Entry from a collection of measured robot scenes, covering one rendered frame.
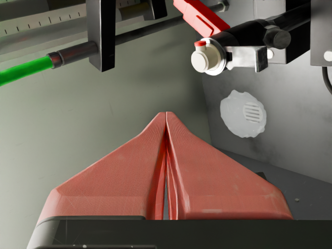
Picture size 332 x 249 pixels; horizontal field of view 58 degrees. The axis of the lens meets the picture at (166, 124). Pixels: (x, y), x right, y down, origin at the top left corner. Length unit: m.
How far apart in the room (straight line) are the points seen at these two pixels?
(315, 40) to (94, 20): 0.24
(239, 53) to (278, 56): 0.15
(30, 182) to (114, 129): 0.15
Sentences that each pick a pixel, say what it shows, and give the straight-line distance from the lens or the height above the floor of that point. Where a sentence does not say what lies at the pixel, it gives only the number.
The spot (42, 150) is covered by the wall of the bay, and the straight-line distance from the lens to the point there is 0.47.
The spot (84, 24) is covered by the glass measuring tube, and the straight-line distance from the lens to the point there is 0.44.
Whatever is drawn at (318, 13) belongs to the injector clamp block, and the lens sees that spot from 0.33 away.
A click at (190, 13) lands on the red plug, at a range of 0.26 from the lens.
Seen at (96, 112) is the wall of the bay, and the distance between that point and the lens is 0.50.
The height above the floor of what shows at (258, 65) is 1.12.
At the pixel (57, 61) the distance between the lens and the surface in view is 0.37.
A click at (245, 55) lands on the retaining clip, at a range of 0.21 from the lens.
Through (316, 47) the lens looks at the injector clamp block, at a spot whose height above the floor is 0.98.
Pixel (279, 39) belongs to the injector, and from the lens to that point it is 0.25.
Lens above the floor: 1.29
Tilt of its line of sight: 34 degrees down
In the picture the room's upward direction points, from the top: 120 degrees counter-clockwise
